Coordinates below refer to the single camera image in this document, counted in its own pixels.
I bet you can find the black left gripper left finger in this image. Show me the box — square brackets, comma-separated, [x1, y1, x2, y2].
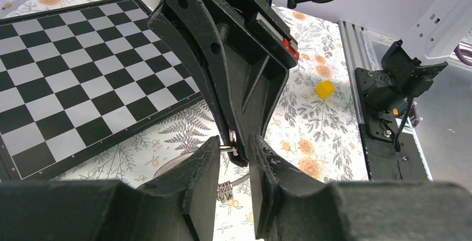
[1, 136, 220, 240]

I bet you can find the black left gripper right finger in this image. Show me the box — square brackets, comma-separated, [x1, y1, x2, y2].
[248, 134, 471, 240]

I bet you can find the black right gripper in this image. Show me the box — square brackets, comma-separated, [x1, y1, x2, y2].
[148, 0, 299, 166]

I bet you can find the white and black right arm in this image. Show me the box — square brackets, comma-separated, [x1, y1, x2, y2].
[141, 0, 471, 166]

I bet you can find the yellow cube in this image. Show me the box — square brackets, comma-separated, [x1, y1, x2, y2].
[315, 80, 336, 99]

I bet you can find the black and white chessboard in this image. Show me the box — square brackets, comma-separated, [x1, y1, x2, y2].
[1, 0, 202, 181]

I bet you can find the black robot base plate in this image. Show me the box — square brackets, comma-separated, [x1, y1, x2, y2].
[354, 67, 430, 181]

